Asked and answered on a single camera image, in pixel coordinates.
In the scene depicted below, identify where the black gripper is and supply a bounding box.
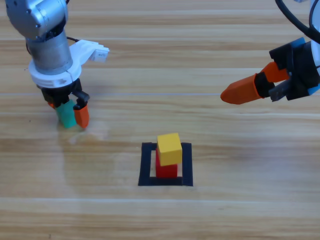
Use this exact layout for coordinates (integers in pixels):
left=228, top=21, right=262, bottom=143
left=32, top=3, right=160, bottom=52
left=220, top=40, right=320, bottom=106
left=36, top=78, right=90, bottom=129

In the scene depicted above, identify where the green wooden cube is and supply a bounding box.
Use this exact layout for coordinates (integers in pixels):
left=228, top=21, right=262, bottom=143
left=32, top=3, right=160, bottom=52
left=55, top=99, right=77, bottom=129

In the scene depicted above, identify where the yellow wooden cube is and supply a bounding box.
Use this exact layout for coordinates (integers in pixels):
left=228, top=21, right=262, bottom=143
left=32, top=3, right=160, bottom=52
left=156, top=132, right=183, bottom=167

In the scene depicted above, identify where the red wooden cube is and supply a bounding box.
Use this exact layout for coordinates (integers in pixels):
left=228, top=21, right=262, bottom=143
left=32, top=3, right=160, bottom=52
left=155, top=147, right=179, bottom=179

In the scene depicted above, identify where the black tape square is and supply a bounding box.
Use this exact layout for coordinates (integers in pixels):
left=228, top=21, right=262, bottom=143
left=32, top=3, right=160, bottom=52
left=137, top=142, right=194, bottom=187

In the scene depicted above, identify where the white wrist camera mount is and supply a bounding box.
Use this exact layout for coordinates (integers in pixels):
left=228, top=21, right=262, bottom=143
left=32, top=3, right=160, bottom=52
left=68, top=39, right=110, bottom=76

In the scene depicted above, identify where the thick black cable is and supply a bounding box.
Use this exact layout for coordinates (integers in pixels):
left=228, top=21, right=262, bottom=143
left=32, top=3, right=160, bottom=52
left=274, top=0, right=320, bottom=46

